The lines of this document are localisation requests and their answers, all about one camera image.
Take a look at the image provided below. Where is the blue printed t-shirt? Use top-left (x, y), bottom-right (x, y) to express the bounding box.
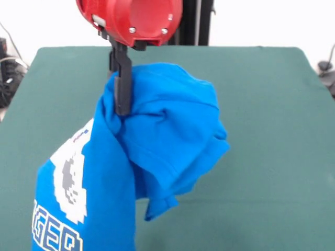
top-left (31, 62), bottom-right (231, 251)

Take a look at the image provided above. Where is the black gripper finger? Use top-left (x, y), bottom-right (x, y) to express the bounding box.
top-left (112, 38), bottom-right (133, 116)
top-left (108, 48), bottom-right (120, 79)

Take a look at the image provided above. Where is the dark stand base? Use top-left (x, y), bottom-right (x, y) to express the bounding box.
top-left (318, 60), bottom-right (335, 99)
top-left (0, 38), bottom-right (28, 108)

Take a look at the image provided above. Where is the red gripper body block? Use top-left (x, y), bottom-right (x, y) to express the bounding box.
top-left (75, 0), bottom-right (183, 51)

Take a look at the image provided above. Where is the dark green table cloth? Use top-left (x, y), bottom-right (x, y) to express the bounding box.
top-left (0, 46), bottom-right (335, 251)

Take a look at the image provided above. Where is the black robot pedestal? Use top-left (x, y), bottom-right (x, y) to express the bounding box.
top-left (167, 0), bottom-right (217, 47)

